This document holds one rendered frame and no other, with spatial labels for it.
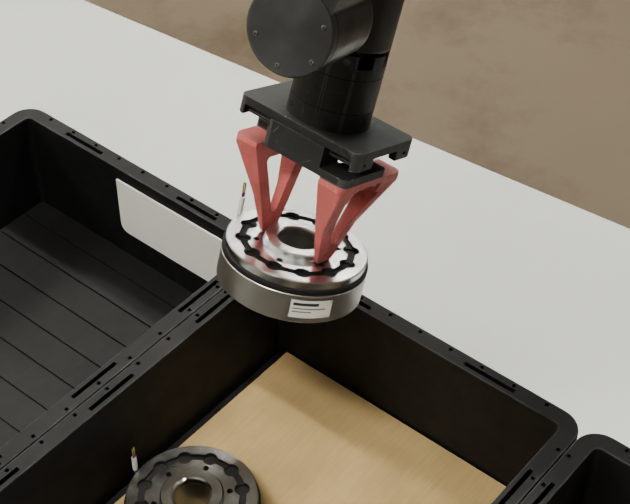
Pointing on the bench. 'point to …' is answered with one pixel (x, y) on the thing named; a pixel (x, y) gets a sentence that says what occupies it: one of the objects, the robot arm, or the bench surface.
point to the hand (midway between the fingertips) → (297, 234)
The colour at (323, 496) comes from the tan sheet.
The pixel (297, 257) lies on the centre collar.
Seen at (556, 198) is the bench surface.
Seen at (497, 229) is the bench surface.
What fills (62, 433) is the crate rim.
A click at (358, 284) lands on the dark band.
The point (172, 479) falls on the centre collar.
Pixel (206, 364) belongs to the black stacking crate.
